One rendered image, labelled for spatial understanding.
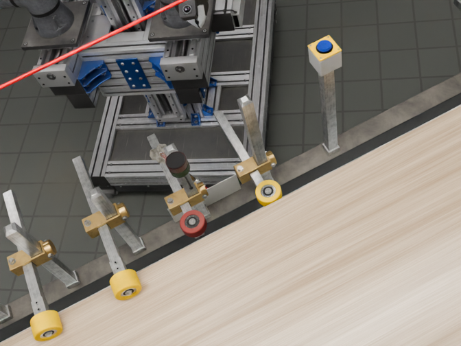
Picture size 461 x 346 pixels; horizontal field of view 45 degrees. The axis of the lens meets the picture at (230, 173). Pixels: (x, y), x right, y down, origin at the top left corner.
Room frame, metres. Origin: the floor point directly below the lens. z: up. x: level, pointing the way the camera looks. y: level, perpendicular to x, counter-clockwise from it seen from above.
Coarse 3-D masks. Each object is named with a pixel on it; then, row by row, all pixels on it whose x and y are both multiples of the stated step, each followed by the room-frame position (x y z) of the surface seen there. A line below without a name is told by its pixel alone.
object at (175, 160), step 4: (176, 152) 0.95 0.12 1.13; (172, 156) 0.94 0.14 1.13; (176, 156) 0.94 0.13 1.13; (180, 156) 0.93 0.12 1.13; (184, 156) 0.93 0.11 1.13; (168, 160) 0.94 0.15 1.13; (172, 160) 0.93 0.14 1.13; (176, 160) 0.93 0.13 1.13; (180, 160) 0.92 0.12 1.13; (184, 160) 0.92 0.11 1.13; (168, 164) 0.92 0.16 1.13; (172, 164) 0.92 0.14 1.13; (176, 164) 0.91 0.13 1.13; (180, 164) 0.91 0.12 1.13; (184, 176) 0.93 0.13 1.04; (188, 180) 0.95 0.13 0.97; (192, 188) 0.95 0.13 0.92
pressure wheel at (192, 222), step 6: (192, 210) 0.88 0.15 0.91; (186, 216) 0.87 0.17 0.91; (192, 216) 0.86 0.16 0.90; (198, 216) 0.86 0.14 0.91; (180, 222) 0.86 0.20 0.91; (186, 222) 0.85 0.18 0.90; (192, 222) 0.84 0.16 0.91; (198, 222) 0.84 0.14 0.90; (204, 222) 0.83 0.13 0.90; (186, 228) 0.83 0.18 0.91; (192, 228) 0.83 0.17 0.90; (198, 228) 0.82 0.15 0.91; (204, 228) 0.82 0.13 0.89; (186, 234) 0.82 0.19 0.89; (192, 234) 0.81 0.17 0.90; (198, 234) 0.81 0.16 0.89
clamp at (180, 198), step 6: (198, 186) 0.98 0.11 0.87; (174, 192) 0.99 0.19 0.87; (180, 192) 0.98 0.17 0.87; (198, 192) 0.96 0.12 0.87; (204, 192) 0.96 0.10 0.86; (174, 198) 0.97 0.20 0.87; (180, 198) 0.96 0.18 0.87; (186, 198) 0.95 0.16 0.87; (192, 198) 0.95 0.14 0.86; (198, 198) 0.95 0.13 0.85; (204, 198) 0.95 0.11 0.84; (168, 204) 0.96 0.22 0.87; (174, 204) 0.95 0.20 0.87; (180, 204) 0.94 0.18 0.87; (192, 204) 0.95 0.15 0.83; (174, 210) 0.94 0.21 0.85; (180, 210) 0.94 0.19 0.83
